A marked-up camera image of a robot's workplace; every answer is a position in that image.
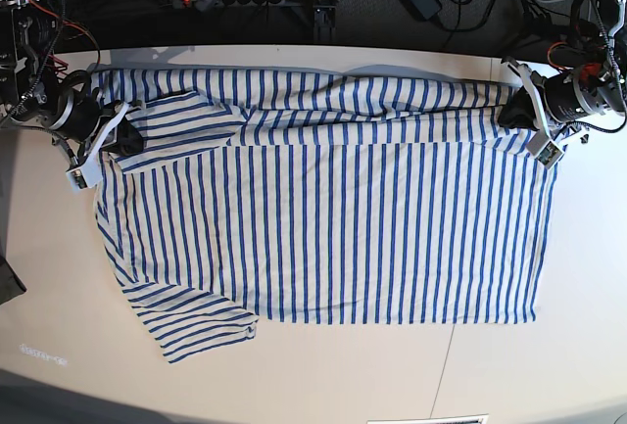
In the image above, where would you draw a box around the white label sticker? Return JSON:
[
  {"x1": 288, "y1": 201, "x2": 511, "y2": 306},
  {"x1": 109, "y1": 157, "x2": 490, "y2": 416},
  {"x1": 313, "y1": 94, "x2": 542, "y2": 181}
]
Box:
[{"x1": 19, "y1": 344, "x2": 69, "y2": 367}]

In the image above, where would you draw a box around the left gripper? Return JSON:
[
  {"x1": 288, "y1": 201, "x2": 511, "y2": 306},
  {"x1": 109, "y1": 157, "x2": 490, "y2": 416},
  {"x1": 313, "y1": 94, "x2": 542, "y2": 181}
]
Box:
[{"x1": 497, "y1": 69, "x2": 625, "y2": 129}]

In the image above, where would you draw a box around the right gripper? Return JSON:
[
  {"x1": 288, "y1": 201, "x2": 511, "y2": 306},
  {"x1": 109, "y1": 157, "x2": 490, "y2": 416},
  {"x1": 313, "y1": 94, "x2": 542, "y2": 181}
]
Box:
[{"x1": 46, "y1": 71, "x2": 145, "y2": 157}]

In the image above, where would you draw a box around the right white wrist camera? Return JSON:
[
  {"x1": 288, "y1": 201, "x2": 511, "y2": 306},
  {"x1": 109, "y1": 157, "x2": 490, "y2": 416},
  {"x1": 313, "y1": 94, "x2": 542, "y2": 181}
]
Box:
[{"x1": 66, "y1": 100, "x2": 146, "y2": 192}]

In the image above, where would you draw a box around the black table clamp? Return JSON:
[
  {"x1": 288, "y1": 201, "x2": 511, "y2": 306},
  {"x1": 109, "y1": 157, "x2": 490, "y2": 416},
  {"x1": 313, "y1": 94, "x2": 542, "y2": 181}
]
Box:
[{"x1": 313, "y1": 5, "x2": 335, "y2": 45}]

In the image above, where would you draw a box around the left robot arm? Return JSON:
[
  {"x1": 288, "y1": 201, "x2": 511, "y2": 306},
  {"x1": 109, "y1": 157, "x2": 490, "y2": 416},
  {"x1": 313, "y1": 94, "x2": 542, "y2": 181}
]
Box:
[{"x1": 498, "y1": 0, "x2": 626, "y2": 135}]

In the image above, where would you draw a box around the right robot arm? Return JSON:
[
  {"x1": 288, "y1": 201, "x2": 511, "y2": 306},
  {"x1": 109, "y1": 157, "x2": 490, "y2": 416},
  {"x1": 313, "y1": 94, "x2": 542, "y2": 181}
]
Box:
[{"x1": 1, "y1": 0, "x2": 145, "y2": 163}]

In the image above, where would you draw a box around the blue white striped T-shirt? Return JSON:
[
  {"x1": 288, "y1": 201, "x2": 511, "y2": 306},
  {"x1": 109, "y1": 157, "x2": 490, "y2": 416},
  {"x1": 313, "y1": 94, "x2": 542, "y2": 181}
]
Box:
[{"x1": 94, "y1": 70, "x2": 557, "y2": 363}]

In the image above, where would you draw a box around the dark cloth at left edge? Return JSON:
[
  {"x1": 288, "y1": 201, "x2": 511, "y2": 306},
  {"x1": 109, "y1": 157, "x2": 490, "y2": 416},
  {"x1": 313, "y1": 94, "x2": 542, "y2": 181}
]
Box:
[{"x1": 0, "y1": 257, "x2": 27, "y2": 305}]

